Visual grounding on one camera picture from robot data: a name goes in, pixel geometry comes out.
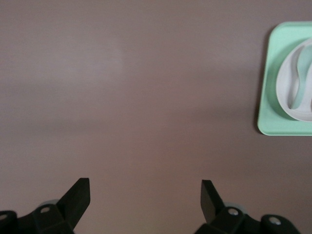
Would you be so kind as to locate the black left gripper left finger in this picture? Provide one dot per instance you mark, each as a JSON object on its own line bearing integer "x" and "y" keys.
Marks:
{"x": 48, "y": 219}

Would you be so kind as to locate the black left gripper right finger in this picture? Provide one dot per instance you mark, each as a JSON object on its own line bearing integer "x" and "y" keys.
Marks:
{"x": 231, "y": 221}

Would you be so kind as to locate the round beige plate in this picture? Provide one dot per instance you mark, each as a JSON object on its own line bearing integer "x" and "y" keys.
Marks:
{"x": 284, "y": 83}

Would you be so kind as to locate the grey-green plastic spoon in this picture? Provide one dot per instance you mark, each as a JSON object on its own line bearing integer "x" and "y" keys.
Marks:
{"x": 302, "y": 73}

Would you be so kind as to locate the light green rectangular tray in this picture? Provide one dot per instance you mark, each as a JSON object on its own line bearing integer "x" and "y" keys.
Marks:
{"x": 270, "y": 117}

